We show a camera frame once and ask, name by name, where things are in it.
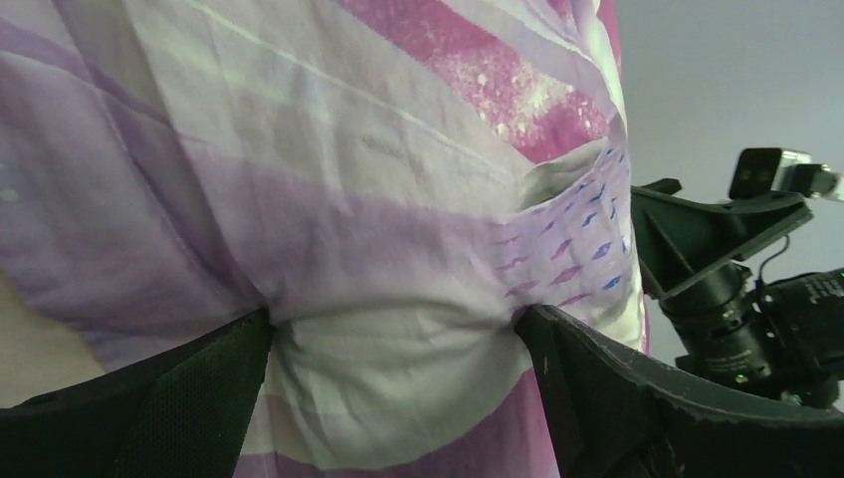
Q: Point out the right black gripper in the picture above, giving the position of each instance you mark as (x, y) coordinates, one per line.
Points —
(681, 242)

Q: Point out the purple printed pillowcase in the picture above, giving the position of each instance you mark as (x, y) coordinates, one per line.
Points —
(393, 180)

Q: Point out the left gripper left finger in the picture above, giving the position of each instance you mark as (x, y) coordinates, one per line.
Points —
(182, 413)

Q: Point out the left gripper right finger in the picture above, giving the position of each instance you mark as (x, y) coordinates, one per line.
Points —
(612, 411)

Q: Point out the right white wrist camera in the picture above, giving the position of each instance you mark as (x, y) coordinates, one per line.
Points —
(773, 169)

